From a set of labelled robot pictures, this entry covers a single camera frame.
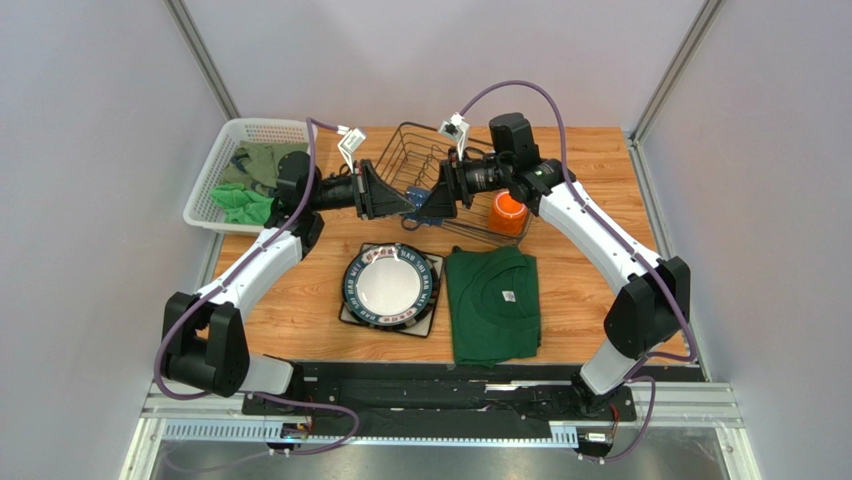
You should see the bright green cloth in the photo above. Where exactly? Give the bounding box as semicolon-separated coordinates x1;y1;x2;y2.
209;184;273;226

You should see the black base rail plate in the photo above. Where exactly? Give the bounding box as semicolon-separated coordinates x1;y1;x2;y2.
240;360;707;442

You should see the white plastic basket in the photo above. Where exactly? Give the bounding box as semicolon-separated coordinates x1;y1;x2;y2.
183;118;309;236

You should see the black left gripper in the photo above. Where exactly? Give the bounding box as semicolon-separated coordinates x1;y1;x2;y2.
307;161;415;222

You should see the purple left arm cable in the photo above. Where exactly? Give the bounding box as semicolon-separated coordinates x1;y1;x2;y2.
152;117;362;459

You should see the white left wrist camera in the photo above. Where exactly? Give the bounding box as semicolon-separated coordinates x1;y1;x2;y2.
337;125;367;173

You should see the aluminium front rail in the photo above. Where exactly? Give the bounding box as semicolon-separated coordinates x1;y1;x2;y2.
120;382;761;479

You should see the square floral ceramic plate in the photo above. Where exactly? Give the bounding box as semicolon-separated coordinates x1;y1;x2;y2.
338;242;446;339

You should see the folded dark green t-shirt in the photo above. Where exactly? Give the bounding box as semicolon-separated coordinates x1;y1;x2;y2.
445;246;542;368

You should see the olive green cloth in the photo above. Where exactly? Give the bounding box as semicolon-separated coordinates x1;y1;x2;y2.
220;141;308;198

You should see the aluminium frame post left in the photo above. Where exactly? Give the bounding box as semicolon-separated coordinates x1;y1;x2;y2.
164;0;240;120

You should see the orange ceramic mug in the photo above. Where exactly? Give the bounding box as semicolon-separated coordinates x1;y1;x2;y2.
487;190;529;236

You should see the dark blue ceramic mug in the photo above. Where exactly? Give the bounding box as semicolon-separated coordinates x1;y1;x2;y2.
401;186;432;231

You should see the aluminium frame post right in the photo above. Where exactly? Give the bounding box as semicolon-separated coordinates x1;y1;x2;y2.
625;0;727;367

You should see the grey wire dish rack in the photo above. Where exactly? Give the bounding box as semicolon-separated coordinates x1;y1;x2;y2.
375;122;532;246

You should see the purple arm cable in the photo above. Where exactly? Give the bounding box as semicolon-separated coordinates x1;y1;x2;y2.
459;79;699;465
152;117;362;459

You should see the aluminium frame post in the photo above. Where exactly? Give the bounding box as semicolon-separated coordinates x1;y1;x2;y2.
625;0;727;367
164;0;240;120

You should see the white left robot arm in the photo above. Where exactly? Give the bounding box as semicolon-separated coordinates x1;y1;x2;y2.
154;151;416;399

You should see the round green rimmed plate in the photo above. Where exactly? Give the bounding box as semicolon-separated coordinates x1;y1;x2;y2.
342;243;435;327

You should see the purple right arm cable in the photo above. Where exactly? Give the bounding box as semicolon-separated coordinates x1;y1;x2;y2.
459;79;699;465

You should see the round black rimmed plate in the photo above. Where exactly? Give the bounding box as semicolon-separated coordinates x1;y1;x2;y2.
340;242;443;332

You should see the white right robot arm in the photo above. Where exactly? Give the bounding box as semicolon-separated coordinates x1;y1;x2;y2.
416;113;693;417

